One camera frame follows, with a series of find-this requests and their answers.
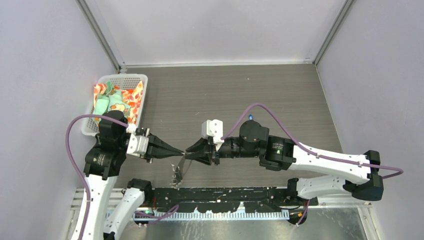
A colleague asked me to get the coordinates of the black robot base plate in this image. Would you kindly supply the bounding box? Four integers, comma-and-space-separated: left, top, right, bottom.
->
141, 186, 307, 213

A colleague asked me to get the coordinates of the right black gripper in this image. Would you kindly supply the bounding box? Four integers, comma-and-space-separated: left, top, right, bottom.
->
184, 136, 260, 166

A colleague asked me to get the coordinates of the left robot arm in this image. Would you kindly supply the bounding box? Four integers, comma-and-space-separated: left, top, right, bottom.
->
65, 110, 184, 240

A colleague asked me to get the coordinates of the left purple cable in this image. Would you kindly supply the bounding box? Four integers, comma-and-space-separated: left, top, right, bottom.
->
65, 114, 180, 240

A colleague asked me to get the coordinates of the aluminium frame rail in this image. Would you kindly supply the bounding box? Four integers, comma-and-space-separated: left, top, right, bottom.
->
70, 188, 373, 211

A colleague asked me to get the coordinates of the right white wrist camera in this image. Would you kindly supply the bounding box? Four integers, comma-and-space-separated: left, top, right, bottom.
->
201, 119, 224, 145

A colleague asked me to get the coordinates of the purple cable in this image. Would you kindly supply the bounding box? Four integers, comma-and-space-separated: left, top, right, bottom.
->
65, 114, 180, 240
220, 103, 404, 227

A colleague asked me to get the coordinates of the colourful patterned cloth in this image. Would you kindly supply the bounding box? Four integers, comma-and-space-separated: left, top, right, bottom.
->
92, 81, 144, 124

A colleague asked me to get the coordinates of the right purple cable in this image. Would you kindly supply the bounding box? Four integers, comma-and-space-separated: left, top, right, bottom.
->
220, 103, 404, 227

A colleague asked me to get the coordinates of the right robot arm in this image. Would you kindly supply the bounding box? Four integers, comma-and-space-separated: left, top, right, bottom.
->
186, 119, 384, 205

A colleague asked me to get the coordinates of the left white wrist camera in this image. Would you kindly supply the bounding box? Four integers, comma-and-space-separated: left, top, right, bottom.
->
126, 123, 150, 158

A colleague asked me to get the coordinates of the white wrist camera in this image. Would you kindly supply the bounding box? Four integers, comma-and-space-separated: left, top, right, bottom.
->
201, 119, 224, 145
126, 123, 150, 158

